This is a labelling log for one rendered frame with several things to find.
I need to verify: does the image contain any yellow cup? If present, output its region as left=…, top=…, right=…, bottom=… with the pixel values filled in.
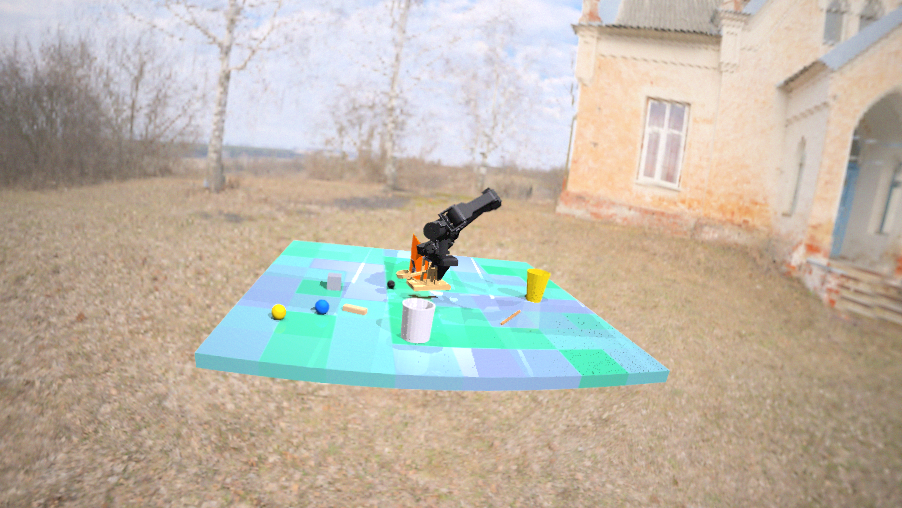
left=526, top=269, right=550, bottom=303

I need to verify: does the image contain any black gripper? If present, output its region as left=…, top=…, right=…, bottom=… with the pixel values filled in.
left=425, top=237, right=459, bottom=281

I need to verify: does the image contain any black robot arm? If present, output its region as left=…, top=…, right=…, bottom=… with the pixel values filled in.
left=416, top=187, right=502, bottom=256

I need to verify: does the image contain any white cup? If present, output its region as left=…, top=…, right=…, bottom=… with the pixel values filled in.
left=401, top=299, right=435, bottom=343

